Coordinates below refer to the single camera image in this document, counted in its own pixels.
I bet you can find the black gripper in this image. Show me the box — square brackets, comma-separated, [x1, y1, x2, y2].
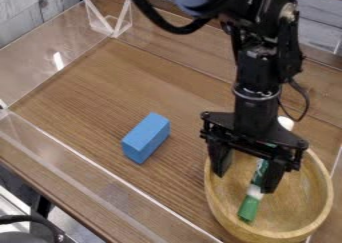
[200, 90, 308, 194]

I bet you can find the green Expo marker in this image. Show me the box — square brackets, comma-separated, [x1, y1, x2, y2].
[236, 116, 296, 224]

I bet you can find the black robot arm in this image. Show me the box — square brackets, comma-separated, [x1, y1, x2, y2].
[132, 0, 308, 193]

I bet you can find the brown wooden bowl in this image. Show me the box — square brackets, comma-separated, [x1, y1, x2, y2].
[204, 150, 333, 243]

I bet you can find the blue rectangular block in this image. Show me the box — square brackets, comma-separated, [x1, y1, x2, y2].
[121, 113, 170, 164]

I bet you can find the clear acrylic barrier panel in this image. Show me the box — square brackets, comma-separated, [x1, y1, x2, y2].
[0, 0, 342, 243]

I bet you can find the black cable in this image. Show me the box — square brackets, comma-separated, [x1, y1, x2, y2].
[0, 214, 64, 243]

